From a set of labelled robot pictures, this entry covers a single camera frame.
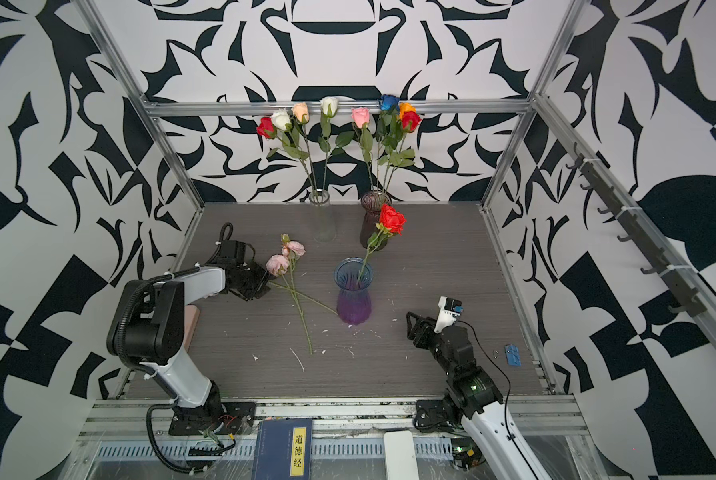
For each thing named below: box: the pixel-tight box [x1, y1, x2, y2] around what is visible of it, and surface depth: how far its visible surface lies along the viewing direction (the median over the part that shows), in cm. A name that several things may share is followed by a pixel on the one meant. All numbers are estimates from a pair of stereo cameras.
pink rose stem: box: [351, 107, 374, 191], surface depth 87 cm
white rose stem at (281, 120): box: [270, 108, 318, 203], surface depth 86 cm
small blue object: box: [504, 343, 523, 367], surface depth 85 cm
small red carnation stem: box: [356, 204, 407, 288], surface depth 76 cm
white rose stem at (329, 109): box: [318, 96, 354, 200], surface depth 92 cm
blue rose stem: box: [378, 94, 400, 191], surface depth 87 cm
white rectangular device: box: [384, 430, 420, 480], surface depth 66 cm
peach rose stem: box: [292, 102, 319, 200], surface depth 87 cm
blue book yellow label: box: [252, 418, 313, 480], surface depth 70 cm
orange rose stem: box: [399, 102, 417, 119], surface depth 87 cm
